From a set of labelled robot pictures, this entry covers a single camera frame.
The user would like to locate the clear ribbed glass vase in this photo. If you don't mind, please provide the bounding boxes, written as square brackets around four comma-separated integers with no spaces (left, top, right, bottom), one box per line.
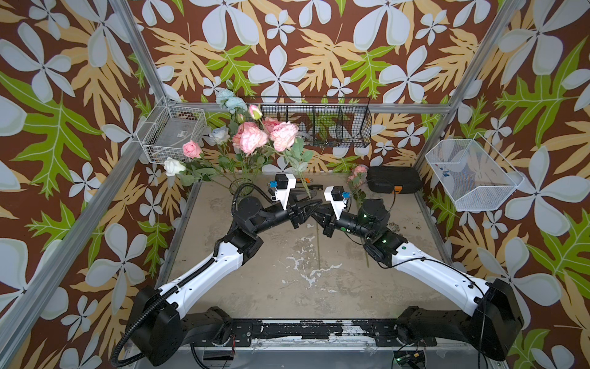
[229,178,253,197]

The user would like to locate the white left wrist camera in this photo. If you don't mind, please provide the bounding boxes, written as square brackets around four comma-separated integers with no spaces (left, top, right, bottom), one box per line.
[269,173,297,210]

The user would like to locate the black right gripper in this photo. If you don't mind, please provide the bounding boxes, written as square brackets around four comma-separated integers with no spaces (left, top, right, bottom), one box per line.
[309,204,377,244]

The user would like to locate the black yellow screwdriver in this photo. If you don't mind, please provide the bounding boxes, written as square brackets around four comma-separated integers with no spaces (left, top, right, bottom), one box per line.
[307,184,324,192]

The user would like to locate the light blue flower stem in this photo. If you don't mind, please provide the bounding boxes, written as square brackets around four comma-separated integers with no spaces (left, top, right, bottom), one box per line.
[215,84,247,114]

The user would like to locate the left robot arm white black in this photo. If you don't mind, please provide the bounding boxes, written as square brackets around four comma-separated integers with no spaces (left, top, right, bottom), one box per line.
[110,184,323,367]

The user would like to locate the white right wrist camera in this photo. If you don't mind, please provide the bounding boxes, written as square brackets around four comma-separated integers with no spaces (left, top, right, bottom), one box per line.
[324,185,351,220]

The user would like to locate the pale pink carnation stem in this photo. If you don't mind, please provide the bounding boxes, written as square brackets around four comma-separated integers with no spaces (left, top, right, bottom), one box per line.
[230,103,319,268]

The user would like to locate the pink rose stem left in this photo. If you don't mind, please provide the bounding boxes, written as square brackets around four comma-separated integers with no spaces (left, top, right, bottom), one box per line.
[182,140,214,169]

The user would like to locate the white wire basket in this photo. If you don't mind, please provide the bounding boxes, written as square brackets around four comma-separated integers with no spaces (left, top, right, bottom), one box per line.
[426,134,525,212]
[137,100,207,165]

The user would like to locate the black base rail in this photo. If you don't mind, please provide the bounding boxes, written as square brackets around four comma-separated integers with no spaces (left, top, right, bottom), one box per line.
[188,317,439,347]

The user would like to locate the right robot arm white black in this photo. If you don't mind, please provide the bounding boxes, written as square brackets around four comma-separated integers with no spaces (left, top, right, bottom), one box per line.
[312,199,524,361]

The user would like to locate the white wire basket right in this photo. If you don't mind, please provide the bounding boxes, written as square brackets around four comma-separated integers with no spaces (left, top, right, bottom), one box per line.
[426,134,525,212]

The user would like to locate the black zip case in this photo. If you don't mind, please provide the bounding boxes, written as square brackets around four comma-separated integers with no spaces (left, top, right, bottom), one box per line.
[367,166,423,194]

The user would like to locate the black wire wall basket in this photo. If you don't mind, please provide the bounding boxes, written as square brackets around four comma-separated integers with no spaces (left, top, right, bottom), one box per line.
[260,96,373,148]

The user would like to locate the pink rose bunch in vase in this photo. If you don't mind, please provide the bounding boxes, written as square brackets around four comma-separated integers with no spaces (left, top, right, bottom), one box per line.
[209,127,242,179]

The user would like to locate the white rose stem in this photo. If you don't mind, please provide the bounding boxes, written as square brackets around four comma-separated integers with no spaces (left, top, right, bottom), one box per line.
[164,158,202,186]

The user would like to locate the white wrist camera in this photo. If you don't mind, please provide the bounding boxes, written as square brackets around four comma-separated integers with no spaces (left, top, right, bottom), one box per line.
[269,173,297,210]
[324,185,351,220]

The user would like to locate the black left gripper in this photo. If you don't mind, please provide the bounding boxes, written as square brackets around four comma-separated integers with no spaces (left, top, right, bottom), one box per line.
[250,190,317,238]

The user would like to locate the pink rose cluster stem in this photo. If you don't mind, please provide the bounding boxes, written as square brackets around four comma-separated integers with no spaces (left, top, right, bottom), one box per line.
[346,164,372,268]

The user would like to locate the white wire basket left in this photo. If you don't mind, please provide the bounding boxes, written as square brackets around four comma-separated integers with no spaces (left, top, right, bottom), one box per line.
[137,100,207,165]

